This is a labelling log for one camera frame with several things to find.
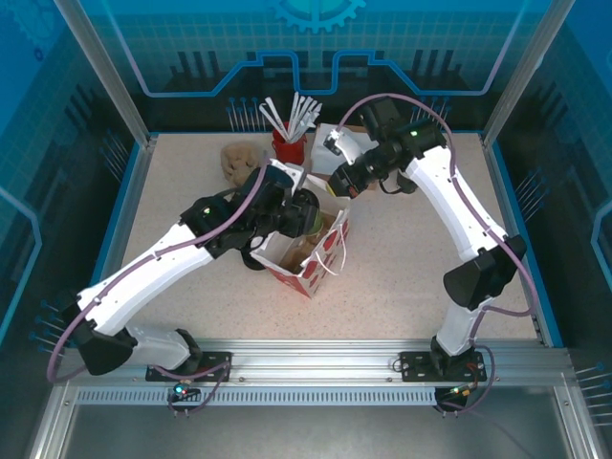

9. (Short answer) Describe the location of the black plastic cup lid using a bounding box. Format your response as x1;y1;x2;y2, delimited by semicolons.
295;188;322;214

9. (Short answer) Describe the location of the brown pulp cup carrier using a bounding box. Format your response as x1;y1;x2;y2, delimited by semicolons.
279;214;339;276

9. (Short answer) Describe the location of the white paper straw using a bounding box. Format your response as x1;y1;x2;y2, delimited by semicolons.
264;98;290;141
259;103;286;140
299;100;324;141
291;95;308;142
295;98;316;142
286;92;301;142

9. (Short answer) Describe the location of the red white paper gift bag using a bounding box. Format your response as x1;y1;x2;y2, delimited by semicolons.
251;171;354;300

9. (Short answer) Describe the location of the white napkins stack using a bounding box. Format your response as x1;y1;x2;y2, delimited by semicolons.
310;122;383;192

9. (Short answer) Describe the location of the stack of black cup lids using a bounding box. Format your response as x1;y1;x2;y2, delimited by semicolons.
241;248;269;272

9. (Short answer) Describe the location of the stack of pulp cup carriers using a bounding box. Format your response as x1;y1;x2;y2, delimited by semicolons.
219;142;262;186

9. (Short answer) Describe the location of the red metal bucket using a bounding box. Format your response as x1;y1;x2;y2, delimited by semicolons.
271;121;308;166

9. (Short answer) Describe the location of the blue table edge strip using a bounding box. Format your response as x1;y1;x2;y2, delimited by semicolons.
71;141;157;348
477;133;565;348

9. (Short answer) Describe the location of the grey metal shelf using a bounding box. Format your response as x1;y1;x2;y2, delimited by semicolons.
28;382;599;459

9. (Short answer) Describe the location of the thin black cable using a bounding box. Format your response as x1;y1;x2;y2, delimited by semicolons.
379;169;408;195

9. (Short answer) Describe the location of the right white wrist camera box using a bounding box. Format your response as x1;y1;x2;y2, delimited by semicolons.
322;130;365;167

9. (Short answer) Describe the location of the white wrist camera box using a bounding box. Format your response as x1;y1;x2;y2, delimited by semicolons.
267;160;307;186
322;130;365;167

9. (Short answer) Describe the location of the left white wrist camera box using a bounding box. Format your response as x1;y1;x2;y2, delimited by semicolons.
267;160;307;186

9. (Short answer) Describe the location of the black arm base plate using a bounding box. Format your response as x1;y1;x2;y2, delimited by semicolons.
399;350;488;383
145;351;234;383

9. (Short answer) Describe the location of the aluminium mounting rail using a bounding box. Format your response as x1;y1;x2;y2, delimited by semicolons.
61;338;575;383

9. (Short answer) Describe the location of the aluminium frame post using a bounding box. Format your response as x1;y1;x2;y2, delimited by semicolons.
53;0;159;148
480;0;570;149

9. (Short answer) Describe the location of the grey slotted cable duct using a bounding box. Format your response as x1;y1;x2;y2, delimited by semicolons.
75;387;439;406

